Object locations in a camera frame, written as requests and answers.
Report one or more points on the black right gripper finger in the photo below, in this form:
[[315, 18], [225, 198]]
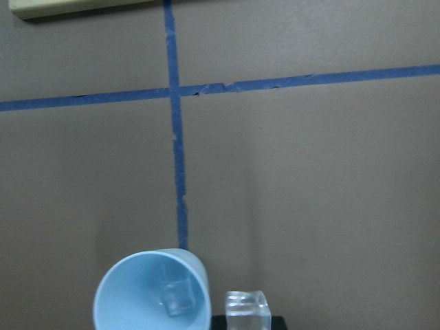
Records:
[[218, 322]]

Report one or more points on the clear ice cube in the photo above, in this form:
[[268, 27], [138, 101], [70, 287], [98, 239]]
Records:
[[247, 310]]

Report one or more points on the ice cube in cup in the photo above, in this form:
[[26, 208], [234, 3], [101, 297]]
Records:
[[178, 297]]

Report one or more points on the light blue cup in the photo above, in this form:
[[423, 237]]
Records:
[[129, 294]]

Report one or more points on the wooden cutting board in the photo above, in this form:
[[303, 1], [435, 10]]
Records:
[[33, 9]]

